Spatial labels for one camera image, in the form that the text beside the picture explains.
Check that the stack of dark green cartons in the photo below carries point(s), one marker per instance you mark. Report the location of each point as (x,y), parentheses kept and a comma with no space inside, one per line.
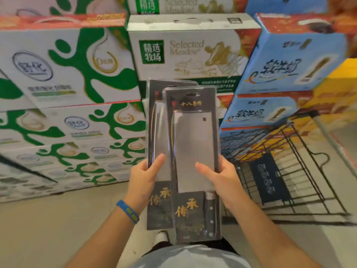
(189,47)

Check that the blue wristband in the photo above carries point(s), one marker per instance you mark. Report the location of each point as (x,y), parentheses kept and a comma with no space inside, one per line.
(128,211)

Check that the white left shoe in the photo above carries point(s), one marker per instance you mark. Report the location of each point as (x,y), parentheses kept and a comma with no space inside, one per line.
(161,237)

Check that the dark cart seat panel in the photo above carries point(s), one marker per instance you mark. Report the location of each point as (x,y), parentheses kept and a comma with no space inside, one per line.
(269,178)

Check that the white shirt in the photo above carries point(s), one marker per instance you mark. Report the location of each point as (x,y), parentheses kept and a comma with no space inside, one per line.
(189,259)

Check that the person's left forearm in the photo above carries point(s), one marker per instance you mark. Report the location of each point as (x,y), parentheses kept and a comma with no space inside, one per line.
(106,242)

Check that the person's right forearm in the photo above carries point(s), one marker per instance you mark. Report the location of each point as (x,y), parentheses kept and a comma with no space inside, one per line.
(270,242)

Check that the person's right hand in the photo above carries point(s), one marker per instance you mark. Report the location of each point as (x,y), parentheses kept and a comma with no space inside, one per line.
(227,187)

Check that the stack of light blue cartons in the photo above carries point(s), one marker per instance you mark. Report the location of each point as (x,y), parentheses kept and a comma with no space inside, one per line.
(279,69)

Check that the black shorts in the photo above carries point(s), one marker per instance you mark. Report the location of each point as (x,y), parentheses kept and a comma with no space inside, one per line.
(226,245)

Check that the person's left hand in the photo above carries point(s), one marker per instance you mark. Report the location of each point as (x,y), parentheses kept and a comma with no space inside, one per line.
(142,184)

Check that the stack of green swirl cartons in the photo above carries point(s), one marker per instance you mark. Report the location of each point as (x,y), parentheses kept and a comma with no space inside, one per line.
(69,66)

